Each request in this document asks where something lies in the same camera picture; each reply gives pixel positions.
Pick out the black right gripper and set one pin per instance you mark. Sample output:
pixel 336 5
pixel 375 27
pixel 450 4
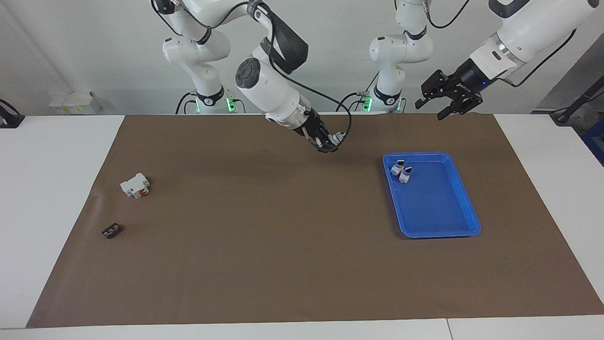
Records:
pixel 310 125

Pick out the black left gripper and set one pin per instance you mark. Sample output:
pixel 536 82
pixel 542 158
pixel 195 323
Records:
pixel 465 80

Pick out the selector switch bright green block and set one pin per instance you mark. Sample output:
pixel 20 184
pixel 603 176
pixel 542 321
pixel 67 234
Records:
pixel 336 139

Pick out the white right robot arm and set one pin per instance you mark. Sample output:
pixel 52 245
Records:
pixel 269 85

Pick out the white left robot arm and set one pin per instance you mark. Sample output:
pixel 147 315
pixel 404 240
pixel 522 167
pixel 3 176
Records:
pixel 401 52

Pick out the blue plastic tray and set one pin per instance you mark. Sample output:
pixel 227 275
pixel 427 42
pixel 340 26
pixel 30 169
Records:
pixel 436 208

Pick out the brown table mat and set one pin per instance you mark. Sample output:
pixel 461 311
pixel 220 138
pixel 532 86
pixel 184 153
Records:
pixel 264 236

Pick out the blue crate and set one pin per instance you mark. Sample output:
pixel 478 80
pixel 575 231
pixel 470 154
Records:
pixel 595 141

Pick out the white circuit breaker red lever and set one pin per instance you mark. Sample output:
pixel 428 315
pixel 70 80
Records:
pixel 133 185

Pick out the dark cylindrical capacitor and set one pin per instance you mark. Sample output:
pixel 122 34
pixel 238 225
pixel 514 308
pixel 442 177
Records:
pixel 111 231

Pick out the small white box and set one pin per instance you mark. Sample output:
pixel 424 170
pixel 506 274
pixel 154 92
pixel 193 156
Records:
pixel 75 103

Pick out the white selector switch black knob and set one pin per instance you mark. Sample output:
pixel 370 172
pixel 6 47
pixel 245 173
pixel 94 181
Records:
pixel 397 168

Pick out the selector switch green red base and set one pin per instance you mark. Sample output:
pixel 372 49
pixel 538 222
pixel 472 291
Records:
pixel 405 175

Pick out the black clamp mount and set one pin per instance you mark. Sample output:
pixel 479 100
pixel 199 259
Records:
pixel 9 118

